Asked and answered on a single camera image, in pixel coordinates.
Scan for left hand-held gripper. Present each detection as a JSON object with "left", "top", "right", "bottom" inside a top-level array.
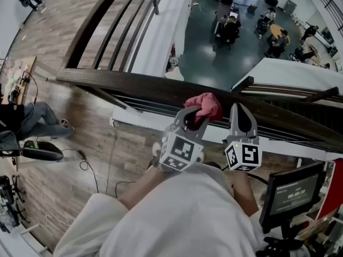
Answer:
[{"left": 159, "top": 105, "right": 211, "bottom": 173}]

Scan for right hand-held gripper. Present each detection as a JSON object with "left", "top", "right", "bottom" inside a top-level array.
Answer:
[{"left": 223, "top": 102, "right": 263, "bottom": 173}]

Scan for pink cloth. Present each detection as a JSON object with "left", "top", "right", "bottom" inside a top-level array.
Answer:
[{"left": 183, "top": 92, "right": 223, "bottom": 125}]

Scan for dark wooden handrail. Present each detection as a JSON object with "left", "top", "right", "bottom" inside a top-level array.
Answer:
[{"left": 55, "top": 0, "right": 343, "bottom": 154}]

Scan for person's right forearm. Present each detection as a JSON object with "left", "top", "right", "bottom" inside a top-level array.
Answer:
[{"left": 232, "top": 170, "right": 260, "bottom": 217}]

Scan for person's left forearm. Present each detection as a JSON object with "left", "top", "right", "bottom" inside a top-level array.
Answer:
[{"left": 117, "top": 166, "right": 167, "bottom": 211}]

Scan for black metal balcony railing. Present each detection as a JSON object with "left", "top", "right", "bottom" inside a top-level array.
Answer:
[{"left": 312, "top": 0, "right": 343, "bottom": 32}]

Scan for person's black trousers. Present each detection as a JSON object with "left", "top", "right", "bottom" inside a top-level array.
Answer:
[{"left": 205, "top": 161, "right": 223, "bottom": 171}]

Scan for white staircase balustrade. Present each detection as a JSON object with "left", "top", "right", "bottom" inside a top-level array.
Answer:
[{"left": 230, "top": 57, "right": 343, "bottom": 96}]

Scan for black monitor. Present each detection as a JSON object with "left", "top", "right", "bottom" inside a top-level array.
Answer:
[{"left": 258, "top": 161, "right": 327, "bottom": 235}]

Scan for person's white shirt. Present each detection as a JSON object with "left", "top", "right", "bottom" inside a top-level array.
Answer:
[{"left": 53, "top": 162, "right": 269, "bottom": 257}]

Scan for round orange rug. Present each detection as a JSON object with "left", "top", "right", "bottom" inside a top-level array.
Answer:
[{"left": 269, "top": 23, "right": 291, "bottom": 46}]

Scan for red panel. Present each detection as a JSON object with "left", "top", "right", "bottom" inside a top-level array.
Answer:
[{"left": 297, "top": 158, "right": 343, "bottom": 222}]

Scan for gray rectangular table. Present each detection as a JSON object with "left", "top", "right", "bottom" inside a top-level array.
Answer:
[{"left": 214, "top": 1, "right": 242, "bottom": 37}]

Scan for black monitor stand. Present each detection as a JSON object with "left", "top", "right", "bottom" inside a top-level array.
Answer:
[{"left": 256, "top": 218, "right": 305, "bottom": 257}]

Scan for gray tall bin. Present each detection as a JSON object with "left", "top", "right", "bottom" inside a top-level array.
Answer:
[{"left": 285, "top": 0, "right": 298, "bottom": 16}]

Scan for light wooden table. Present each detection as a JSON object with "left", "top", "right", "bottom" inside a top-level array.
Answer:
[{"left": 0, "top": 56, "right": 38, "bottom": 104}]

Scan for black office chair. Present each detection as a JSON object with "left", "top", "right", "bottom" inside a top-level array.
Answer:
[{"left": 0, "top": 174, "right": 28, "bottom": 233}]

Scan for white metal rack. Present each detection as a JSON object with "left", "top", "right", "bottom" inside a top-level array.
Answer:
[{"left": 0, "top": 223, "right": 54, "bottom": 257}]

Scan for black tether cable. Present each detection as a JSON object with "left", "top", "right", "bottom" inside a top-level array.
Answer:
[
  {"left": 114, "top": 180, "right": 137, "bottom": 198},
  {"left": 220, "top": 165, "right": 269, "bottom": 185}
]

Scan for black floor cable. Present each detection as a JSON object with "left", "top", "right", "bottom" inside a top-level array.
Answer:
[{"left": 61, "top": 148, "right": 100, "bottom": 194}]

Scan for white floor cable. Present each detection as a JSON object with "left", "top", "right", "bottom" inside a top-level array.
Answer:
[{"left": 42, "top": 213, "right": 75, "bottom": 229}]

